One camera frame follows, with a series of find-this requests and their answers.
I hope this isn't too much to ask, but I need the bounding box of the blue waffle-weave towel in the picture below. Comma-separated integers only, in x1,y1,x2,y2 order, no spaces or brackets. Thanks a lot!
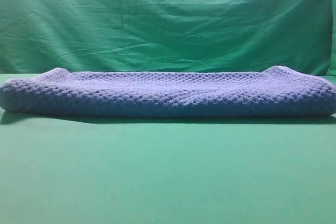
1,66,335,118

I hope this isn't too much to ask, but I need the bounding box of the green backdrop cloth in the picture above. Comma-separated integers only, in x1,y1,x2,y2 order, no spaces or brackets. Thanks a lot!
1,0,335,76

